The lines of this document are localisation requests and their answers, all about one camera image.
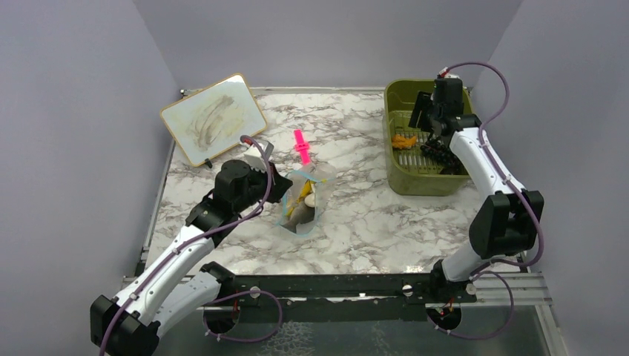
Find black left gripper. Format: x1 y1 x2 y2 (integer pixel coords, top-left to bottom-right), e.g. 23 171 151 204
234 159 293 214

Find orange toy food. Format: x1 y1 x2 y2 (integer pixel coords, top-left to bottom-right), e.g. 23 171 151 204
391 134 418 150

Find clear zip top bag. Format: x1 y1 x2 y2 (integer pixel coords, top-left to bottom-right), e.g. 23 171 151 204
277 162 337 236

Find yellow toy banana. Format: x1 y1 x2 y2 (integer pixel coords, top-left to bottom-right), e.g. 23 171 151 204
286 179 314 217

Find white toy egg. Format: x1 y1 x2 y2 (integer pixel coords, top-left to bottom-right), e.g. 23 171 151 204
304 193 316 208

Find grey toy fish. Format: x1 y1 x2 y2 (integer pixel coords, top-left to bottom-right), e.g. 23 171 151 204
282 202 315 233

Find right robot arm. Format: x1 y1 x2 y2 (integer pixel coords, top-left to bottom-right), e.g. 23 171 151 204
409 74 544 302

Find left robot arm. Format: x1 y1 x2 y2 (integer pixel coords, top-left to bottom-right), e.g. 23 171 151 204
90 159 293 355

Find pink plastic bag clip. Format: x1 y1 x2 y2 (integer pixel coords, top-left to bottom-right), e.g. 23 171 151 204
294 129 311 165

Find black toy grapes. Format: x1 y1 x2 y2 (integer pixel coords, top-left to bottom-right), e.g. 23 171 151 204
420 138 463 175

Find green plastic bin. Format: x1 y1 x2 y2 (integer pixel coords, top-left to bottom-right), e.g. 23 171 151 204
382 79 471 197

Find wood framed whiteboard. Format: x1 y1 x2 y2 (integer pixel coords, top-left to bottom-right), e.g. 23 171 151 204
159 73 268 167

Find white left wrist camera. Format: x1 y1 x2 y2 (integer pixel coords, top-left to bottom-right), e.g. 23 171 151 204
243 140 274 172

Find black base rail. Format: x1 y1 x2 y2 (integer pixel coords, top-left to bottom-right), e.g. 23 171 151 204
200 262 477 323

